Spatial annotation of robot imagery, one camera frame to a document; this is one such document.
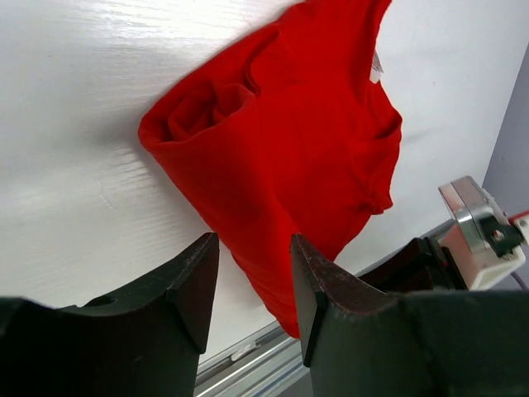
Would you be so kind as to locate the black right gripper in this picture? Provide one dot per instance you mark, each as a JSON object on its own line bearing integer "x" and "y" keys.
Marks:
{"x": 423, "y": 264}

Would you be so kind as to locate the red t shirt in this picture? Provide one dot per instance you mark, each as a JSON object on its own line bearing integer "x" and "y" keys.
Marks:
{"x": 283, "y": 132}

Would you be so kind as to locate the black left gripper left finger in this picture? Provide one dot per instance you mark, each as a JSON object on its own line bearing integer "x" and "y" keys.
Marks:
{"x": 143, "y": 339}

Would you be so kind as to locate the aluminium frame rails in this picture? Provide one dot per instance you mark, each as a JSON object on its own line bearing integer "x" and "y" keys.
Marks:
{"x": 266, "y": 363}

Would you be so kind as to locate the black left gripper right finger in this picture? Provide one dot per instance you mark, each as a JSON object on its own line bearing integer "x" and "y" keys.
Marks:
{"x": 359, "y": 341}

